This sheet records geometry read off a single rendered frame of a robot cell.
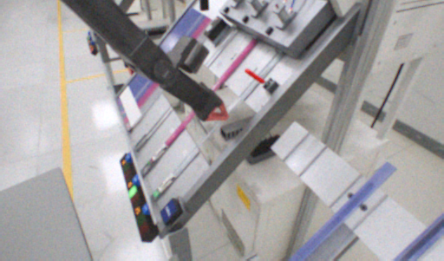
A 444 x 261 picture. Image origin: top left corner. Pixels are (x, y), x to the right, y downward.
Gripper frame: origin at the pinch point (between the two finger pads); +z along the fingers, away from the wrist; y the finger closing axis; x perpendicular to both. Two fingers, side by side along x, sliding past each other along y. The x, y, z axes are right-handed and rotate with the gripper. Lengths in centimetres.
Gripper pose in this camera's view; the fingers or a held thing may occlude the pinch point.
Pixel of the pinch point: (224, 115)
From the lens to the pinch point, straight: 67.7
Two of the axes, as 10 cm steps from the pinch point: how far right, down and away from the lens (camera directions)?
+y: -4.4, -4.9, 7.5
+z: 6.2, 4.3, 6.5
